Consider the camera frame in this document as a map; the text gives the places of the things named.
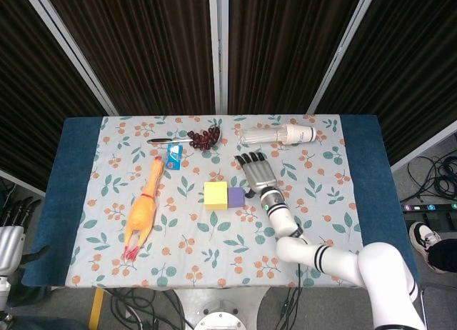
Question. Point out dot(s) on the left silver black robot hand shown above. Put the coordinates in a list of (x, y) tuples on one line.
[(10, 248)]

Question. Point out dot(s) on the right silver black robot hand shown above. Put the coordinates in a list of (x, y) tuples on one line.
[(260, 176)]

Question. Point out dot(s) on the medium purple cube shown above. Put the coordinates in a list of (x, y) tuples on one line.
[(235, 198)]

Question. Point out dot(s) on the large yellow cube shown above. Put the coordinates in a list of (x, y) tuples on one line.
[(216, 195)]

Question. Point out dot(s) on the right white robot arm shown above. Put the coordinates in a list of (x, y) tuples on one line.
[(385, 265)]

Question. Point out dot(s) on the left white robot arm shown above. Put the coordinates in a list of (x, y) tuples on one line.
[(3, 294)]

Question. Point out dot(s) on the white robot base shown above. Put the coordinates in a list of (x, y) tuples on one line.
[(221, 319)]

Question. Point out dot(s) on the white paper cup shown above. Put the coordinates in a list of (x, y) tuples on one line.
[(300, 134)]

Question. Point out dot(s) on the dark red grape bunch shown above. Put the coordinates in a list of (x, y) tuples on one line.
[(204, 139)]

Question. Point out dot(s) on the blue felt table cover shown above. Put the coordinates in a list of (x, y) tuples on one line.
[(71, 201)]

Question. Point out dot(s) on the blue snack packet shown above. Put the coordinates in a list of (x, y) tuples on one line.
[(174, 158)]

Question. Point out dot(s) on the floral patterned tablecloth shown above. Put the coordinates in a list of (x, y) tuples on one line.
[(214, 258)]

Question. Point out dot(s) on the yellow strip under table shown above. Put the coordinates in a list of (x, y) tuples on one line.
[(96, 308)]

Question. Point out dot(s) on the yellow rubber chicken toy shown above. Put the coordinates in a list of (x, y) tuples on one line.
[(142, 212)]

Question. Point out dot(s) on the black power strip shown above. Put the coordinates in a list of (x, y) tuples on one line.
[(428, 206)]

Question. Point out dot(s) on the white black sneaker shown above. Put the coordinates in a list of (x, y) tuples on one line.
[(421, 239)]

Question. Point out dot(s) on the black trouser leg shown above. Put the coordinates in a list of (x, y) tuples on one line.
[(444, 255)]

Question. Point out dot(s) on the grey partition bottom rail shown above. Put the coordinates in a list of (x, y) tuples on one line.
[(21, 183), (425, 148)]

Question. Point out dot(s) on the grey partition post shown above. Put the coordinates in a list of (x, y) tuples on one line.
[(341, 51), (70, 51), (218, 51)]

